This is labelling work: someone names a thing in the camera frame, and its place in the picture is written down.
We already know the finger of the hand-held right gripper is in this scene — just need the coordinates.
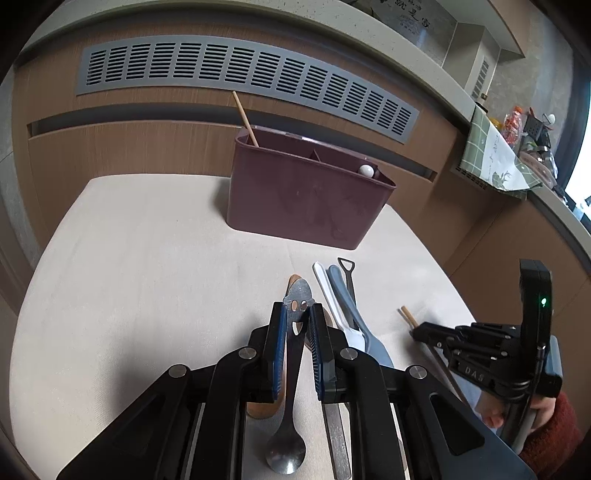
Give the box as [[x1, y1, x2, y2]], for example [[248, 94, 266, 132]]
[[410, 322, 523, 352], [442, 347, 528, 398]]

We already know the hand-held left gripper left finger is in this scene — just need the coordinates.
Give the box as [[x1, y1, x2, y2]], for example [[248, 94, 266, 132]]
[[55, 301, 289, 480]]

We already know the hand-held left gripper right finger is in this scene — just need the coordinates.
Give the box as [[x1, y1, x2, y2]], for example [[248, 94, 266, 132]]
[[307, 302, 539, 480]]

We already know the white plastic spoon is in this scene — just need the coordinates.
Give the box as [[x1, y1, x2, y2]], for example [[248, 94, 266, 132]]
[[312, 261, 368, 352]]

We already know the wooden chopstick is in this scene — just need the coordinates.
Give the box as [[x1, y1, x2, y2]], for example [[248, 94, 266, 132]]
[[403, 305, 469, 403], [232, 90, 260, 149], [399, 308, 465, 406]]

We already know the blue-grey plastic spoon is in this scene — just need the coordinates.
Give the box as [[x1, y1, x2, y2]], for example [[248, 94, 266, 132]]
[[327, 265, 395, 369]]

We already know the thin black utensil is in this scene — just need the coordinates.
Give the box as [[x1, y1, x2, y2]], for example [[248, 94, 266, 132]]
[[337, 257, 368, 330]]

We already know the metal spoon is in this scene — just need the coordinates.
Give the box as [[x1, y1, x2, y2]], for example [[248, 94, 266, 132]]
[[265, 281, 317, 476]]

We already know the maroon utensil holder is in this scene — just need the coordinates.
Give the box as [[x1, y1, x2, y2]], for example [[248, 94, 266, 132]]
[[226, 126, 397, 251]]

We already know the person's right forearm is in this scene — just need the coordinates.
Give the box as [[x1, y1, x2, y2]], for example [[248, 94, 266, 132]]
[[517, 392, 585, 476]]

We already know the person's right hand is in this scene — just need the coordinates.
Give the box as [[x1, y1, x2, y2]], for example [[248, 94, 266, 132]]
[[475, 395, 559, 431]]

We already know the wooden spoon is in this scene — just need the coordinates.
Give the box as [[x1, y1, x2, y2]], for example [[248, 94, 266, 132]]
[[245, 274, 335, 420]]

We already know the flat metal utensil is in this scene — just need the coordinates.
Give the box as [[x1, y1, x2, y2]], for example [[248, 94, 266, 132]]
[[323, 401, 353, 480]]

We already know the green checked cloth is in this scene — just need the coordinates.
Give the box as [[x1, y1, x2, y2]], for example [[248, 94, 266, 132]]
[[455, 104, 543, 200]]

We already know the black basket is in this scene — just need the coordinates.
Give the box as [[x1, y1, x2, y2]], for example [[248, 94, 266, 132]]
[[526, 108, 548, 140]]

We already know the red snack packet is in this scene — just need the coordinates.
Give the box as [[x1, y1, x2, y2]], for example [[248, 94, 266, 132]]
[[501, 106, 527, 144]]

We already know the small grey vent grille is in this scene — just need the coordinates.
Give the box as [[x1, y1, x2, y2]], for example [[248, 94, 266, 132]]
[[471, 58, 491, 91]]

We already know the long grey vent grille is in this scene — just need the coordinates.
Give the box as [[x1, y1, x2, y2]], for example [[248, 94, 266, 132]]
[[75, 38, 422, 145]]

